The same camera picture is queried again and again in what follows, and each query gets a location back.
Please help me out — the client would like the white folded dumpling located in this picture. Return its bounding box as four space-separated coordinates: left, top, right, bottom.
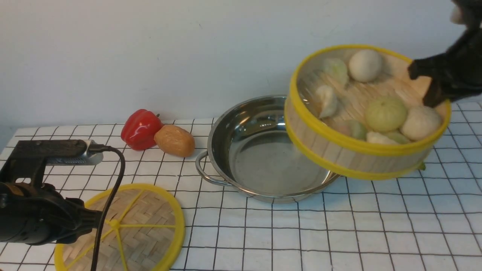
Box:
315 85 339 119

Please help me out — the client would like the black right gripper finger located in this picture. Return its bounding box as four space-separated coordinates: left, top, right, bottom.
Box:
408 56 452 108

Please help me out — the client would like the pale green dumpling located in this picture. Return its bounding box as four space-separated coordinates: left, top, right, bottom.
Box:
322 58 349 87

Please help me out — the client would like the beige round bun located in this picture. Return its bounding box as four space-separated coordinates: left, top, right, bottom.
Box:
400 106 442 141

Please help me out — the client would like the white checkered tablecloth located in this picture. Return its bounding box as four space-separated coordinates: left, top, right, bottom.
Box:
1 103 482 271

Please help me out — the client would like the green round bun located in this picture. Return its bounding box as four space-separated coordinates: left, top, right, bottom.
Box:
365 96 408 132

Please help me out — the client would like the woven bamboo steamer lid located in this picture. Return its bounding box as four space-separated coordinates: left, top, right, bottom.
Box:
54 183 186 271

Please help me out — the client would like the white round bun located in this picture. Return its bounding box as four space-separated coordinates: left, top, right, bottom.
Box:
348 49 383 83

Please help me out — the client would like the red bell pepper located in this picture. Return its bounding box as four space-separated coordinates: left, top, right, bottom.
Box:
120 109 164 151

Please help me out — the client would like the brown potato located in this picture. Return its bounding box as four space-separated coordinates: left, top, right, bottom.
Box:
154 125 195 158

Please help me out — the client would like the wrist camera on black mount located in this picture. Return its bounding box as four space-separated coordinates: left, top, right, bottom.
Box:
0 140 110 187

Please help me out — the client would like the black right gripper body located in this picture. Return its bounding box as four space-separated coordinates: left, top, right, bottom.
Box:
429 0 481 101

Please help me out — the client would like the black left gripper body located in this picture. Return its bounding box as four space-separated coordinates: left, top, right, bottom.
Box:
0 183 102 245

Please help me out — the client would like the bamboo steamer basket yellow rim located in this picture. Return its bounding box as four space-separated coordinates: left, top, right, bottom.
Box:
285 44 451 180

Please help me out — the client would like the stainless steel pot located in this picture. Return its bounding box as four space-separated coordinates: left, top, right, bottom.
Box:
195 95 340 204

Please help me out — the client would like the yellow banana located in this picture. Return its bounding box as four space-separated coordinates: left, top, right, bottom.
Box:
417 162 426 171

